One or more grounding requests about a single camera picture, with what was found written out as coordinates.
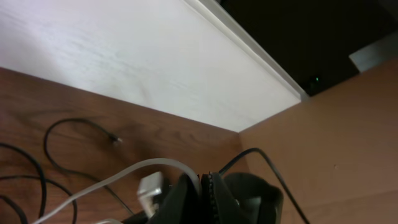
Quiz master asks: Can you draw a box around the white cable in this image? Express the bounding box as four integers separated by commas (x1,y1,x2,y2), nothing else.
30,157,201,224

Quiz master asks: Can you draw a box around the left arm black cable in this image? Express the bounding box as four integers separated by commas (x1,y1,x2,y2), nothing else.
217,147,312,224

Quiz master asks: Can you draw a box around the black USB cable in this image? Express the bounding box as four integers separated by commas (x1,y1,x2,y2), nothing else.
0,141,78,224

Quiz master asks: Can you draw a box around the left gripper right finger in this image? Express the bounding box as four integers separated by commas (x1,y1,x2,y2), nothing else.
201,172,249,224

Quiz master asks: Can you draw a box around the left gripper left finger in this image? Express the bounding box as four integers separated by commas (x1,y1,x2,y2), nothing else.
147,174,199,224

